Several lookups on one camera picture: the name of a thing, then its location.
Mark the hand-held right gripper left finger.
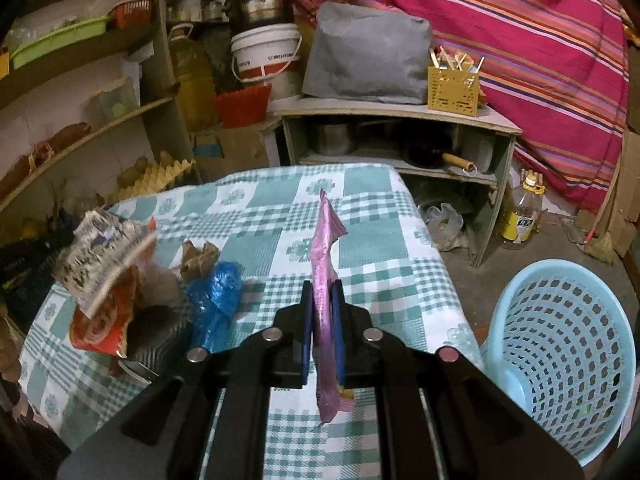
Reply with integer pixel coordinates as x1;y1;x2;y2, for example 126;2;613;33
56;280;316;480

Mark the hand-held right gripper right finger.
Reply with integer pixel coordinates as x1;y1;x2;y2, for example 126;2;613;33
330;280;586;480

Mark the pink foil wrapper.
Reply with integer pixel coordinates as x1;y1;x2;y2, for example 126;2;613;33
309;187;356;423

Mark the blue plastic bag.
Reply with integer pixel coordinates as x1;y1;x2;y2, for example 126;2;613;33
186;261;244;356

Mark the brown paper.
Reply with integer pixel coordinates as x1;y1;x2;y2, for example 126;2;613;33
179;240;222;283

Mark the orange snack packet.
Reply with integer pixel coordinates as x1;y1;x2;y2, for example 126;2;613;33
69;265;138;358

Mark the silver printed packet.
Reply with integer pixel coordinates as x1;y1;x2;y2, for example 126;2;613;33
54;209;158;313

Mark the light blue plastic basket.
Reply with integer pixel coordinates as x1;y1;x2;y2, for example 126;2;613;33
480;259;638;466

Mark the green checked tablecloth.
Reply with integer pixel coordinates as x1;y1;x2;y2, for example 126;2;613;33
17;162;486;480

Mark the clear crumpled plastic bag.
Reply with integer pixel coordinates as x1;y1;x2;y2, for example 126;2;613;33
422;202;466;251

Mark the dark crumpled packet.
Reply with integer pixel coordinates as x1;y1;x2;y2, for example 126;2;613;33
122;304;193;378

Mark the small metal pot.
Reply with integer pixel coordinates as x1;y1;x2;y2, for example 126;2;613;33
312;121;357;157

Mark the cardboard box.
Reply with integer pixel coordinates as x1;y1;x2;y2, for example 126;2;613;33
192;120;281;181

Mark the yellow egg tray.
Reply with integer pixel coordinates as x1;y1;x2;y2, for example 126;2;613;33
107;152;198;206

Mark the clear bottle yellow label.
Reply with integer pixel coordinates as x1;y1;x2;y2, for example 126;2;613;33
501;170;546;251

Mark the low wooden shelf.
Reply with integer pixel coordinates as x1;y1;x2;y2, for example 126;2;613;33
270;95;523;268

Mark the red plastic basket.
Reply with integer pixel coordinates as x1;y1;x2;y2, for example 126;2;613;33
214;84;273;128

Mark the yellow perforated utensil holder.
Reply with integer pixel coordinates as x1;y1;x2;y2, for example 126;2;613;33
426;62;481;117

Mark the white plastic bucket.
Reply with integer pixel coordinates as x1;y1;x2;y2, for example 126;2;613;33
230;23;303;101

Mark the yellow oil jug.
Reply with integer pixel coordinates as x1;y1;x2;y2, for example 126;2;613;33
167;24;218;133

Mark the straw broom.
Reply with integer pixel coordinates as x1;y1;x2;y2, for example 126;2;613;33
582;232;618;266

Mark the grey cushion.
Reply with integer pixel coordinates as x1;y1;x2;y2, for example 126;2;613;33
301;1;433;106

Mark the bundle of chopsticks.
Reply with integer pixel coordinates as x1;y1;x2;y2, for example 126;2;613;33
430;45;486;73

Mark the tall wooden shelf unit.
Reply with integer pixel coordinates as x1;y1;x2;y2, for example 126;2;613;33
0;0;201;221

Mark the pink striped blanket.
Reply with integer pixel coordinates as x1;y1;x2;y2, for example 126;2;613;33
277;0;631;213

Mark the large metal pot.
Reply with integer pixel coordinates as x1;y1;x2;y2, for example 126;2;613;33
227;0;291;36

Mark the orange plastic basket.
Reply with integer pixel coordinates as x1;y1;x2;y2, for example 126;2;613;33
107;0;156;28

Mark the green plastic tray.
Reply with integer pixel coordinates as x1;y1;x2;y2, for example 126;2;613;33
10;15;111;70

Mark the black pan wooden handle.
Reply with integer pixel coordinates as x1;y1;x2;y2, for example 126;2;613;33
405;132;476;173

